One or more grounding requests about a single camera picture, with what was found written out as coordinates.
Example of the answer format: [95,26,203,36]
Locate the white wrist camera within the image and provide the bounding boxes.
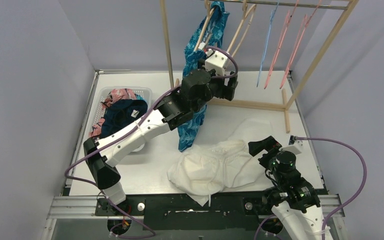
[204,49,229,76]
[280,135,304,155]

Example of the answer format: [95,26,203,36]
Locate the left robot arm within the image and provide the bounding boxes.
[83,68,238,214]

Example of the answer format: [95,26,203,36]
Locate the pink plastic hanger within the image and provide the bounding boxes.
[279,0,322,89]

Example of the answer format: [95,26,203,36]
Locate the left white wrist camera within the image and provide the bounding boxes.
[204,49,229,76]

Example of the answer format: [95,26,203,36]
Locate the navy blue shorts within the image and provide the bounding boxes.
[99,99,148,139]

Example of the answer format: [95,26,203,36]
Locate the wooden hanger front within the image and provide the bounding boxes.
[227,0,257,57]

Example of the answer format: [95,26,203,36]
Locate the light blue hanger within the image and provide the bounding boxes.
[256,0,280,88]

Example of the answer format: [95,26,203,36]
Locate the wooden clothes rack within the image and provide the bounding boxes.
[159,0,359,134]

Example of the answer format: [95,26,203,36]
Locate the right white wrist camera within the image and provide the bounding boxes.
[280,135,304,155]

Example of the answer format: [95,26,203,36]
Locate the wooden hanger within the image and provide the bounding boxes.
[227,0,257,57]
[193,0,214,52]

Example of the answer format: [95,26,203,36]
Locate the white drawstring shorts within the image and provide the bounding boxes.
[167,118,273,207]

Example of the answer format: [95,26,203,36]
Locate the pink navy floral shorts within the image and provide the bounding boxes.
[88,88,137,138]

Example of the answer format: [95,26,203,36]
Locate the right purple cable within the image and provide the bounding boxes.
[253,135,368,240]

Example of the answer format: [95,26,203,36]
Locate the light blue shark shorts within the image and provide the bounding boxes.
[135,94,145,101]

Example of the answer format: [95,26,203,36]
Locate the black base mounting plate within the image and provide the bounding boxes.
[94,190,279,231]

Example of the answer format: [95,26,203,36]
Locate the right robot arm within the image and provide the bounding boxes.
[247,136,333,240]

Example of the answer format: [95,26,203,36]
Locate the dark teal patterned shorts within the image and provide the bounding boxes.
[177,1,230,152]

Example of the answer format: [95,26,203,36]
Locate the pink hanger of floral shorts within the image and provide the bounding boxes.
[264,0,300,89]

